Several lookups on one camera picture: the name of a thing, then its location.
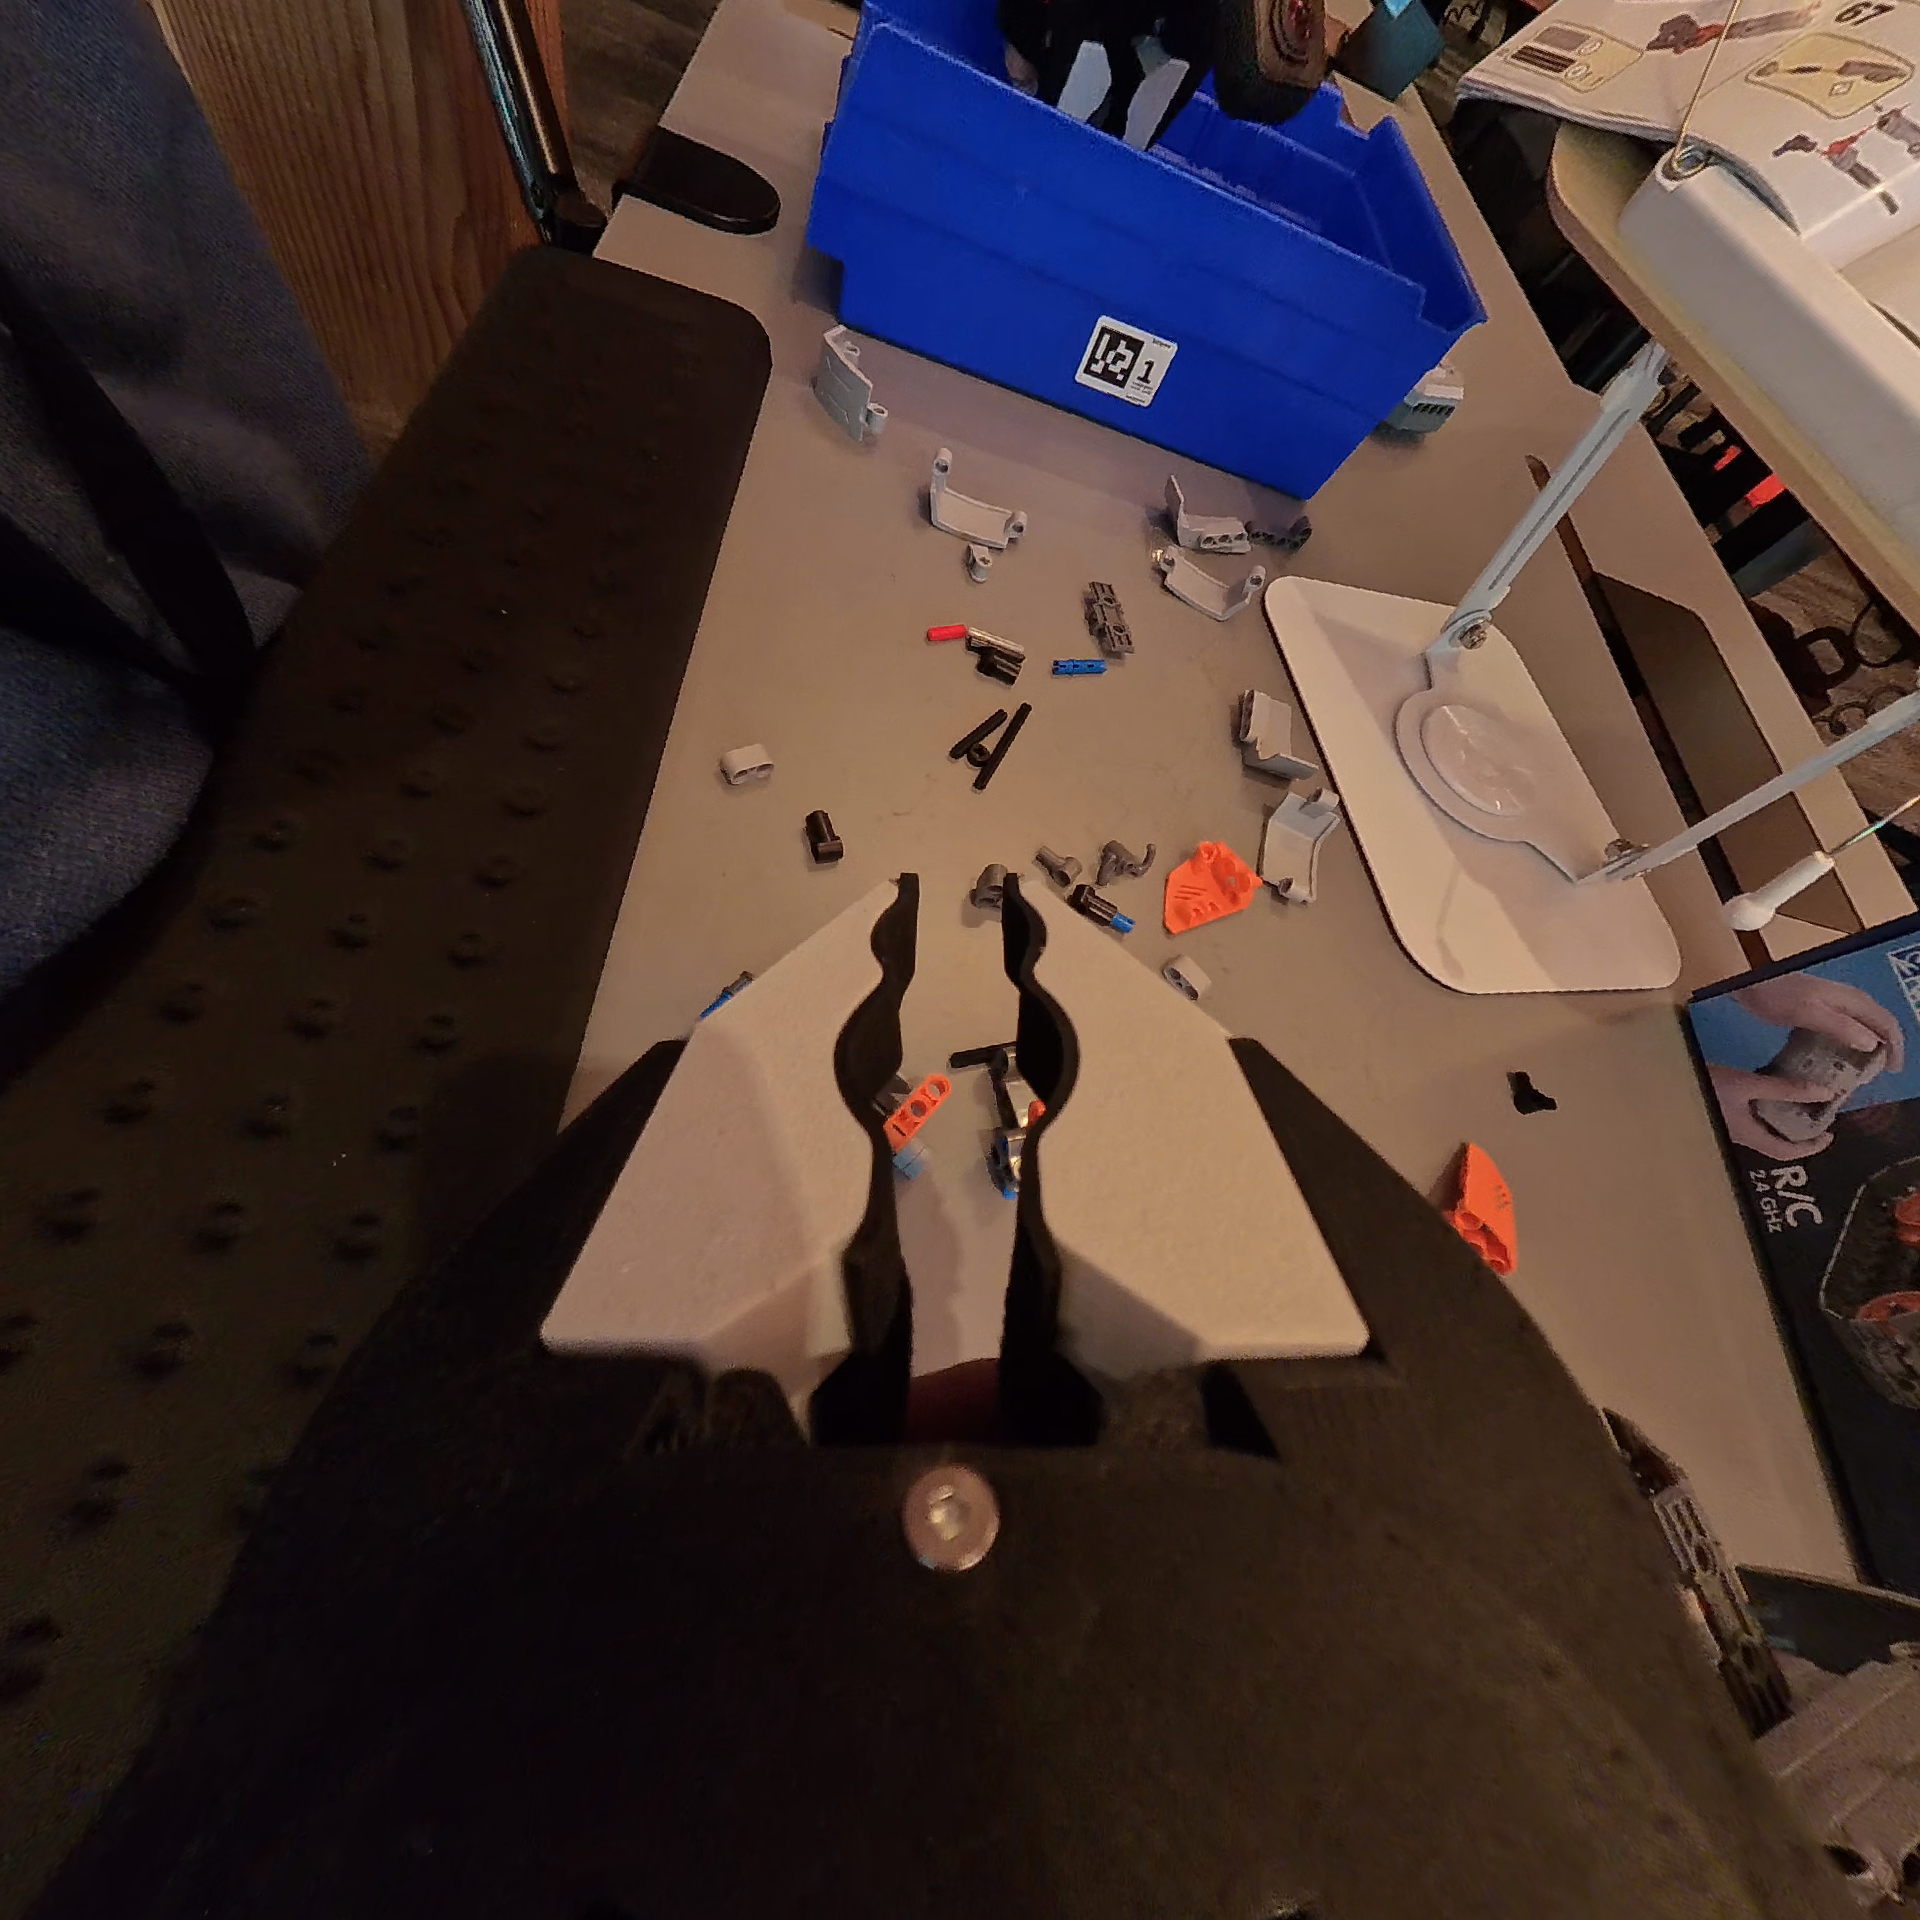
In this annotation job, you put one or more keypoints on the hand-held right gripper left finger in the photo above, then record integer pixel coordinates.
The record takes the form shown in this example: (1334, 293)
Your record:
(721, 1185)

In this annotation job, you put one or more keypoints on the blue robot kit box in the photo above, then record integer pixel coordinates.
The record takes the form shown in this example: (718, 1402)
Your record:
(1830, 1200)

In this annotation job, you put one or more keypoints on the short black axle rod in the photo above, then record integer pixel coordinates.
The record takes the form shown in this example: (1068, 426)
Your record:
(978, 734)

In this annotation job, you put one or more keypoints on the orange curved panel brick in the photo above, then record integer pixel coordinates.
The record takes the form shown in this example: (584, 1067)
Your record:
(1208, 887)

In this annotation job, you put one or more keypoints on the grey brick assembly orange beam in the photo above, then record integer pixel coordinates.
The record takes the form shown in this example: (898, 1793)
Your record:
(916, 1103)

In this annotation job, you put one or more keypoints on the dark grey double connector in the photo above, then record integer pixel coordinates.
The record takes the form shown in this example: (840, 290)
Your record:
(1110, 617)

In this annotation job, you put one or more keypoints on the blue storage bin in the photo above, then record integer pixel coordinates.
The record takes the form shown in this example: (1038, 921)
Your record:
(1050, 226)

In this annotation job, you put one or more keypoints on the grey curved panel brick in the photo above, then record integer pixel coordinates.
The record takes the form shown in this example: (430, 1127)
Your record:
(849, 388)
(1296, 850)
(977, 511)
(1273, 734)
(1208, 589)

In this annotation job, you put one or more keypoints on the grey angled connector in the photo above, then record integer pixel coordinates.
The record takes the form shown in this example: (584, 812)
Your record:
(992, 887)

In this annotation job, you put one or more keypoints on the small black connector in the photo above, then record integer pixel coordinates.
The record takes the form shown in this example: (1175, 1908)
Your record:
(1532, 1094)

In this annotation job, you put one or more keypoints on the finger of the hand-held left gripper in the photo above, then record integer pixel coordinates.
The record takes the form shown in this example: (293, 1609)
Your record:
(1155, 91)
(1087, 83)

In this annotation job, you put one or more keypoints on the black connector brick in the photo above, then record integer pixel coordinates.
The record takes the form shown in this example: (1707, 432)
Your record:
(824, 837)

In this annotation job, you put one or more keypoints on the dark grey beam brick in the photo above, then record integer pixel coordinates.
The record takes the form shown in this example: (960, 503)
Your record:
(1278, 533)

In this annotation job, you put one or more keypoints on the orange wedge panel brick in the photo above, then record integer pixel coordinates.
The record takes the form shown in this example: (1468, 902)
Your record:
(1486, 1207)

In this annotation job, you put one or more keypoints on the white book stand base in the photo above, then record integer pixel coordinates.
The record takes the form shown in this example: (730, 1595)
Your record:
(1439, 841)

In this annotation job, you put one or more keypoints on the light grey beam brick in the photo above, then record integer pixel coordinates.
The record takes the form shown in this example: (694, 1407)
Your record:
(1208, 526)

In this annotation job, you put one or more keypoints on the grey hook connector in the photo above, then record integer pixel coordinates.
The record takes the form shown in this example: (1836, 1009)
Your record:
(1119, 864)

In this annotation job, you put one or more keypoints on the instruction booklet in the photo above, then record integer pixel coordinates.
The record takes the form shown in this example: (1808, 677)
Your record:
(1771, 106)

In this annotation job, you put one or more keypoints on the partly built toy robot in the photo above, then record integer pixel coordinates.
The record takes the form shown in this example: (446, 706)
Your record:
(1800, 1772)

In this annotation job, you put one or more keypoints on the dark grey connector piece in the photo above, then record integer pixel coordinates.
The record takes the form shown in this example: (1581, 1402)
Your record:
(1008, 1127)

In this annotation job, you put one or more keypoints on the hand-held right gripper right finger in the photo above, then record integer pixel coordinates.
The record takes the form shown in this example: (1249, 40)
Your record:
(1184, 1185)

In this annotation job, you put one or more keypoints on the black grey pin connector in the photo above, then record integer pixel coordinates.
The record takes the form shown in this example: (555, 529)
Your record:
(998, 654)

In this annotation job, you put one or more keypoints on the black pin blue end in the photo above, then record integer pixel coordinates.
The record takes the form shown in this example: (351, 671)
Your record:
(1099, 908)

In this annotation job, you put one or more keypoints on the black dimpled pad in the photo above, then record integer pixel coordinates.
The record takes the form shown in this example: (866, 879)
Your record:
(376, 977)

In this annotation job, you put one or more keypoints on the grey white toy module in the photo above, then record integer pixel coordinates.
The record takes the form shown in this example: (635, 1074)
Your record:
(1422, 405)

